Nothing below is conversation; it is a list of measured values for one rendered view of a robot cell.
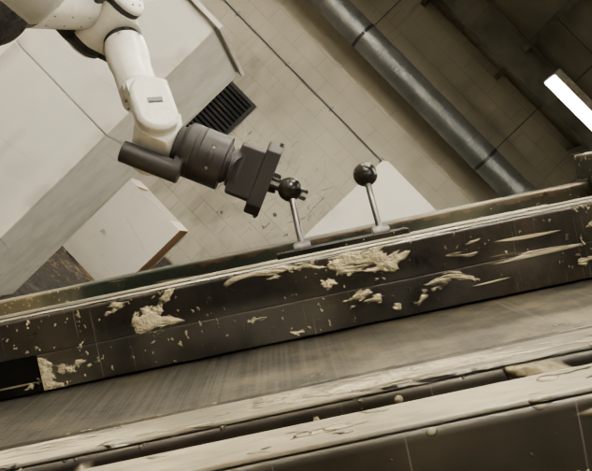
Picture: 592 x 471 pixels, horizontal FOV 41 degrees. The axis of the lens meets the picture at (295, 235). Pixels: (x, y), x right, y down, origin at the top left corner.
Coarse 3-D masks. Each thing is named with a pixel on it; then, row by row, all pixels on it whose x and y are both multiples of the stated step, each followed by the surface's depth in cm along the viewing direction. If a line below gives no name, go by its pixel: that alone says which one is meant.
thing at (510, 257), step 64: (320, 256) 72; (384, 256) 72; (448, 256) 72; (512, 256) 72; (576, 256) 72; (0, 320) 75; (64, 320) 71; (128, 320) 71; (192, 320) 72; (256, 320) 72; (320, 320) 72; (384, 320) 72; (0, 384) 71; (64, 384) 72
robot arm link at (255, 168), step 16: (208, 144) 121; (224, 144) 121; (272, 144) 123; (208, 160) 120; (224, 160) 122; (240, 160) 122; (256, 160) 122; (272, 160) 122; (192, 176) 122; (208, 176) 121; (224, 176) 123; (240, 176) 122; (256, 176) 122; (272, 176) 122; (224, 192) 123; (240, 192) 123; (256, 192) 122; (256, 208) 123
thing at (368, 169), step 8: (360, 168) 121; (368, 168) 121; (360, 176) 121; (368, 176) 120; (376, 176) 121; (360, 184) 122; (368, 184) 121; (368, 192) 120; (368, 200) 120; (376, 208) 119; (376, 216) 118; (376, 224) 118; (384, 224) 117; (376, 232) 117; (384, 232) 117
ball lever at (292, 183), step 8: (280, 184) 121; (288, 184) 120; (296, 184) 121; (280, 192) 121; (288, 192) 120; (296, 192) 121; (288, 200) 121; (296, 208) 120; (296, 216) 119; (296, 224) 119; (296, 232) 118; (296, 248) 116; (304, 248) 116
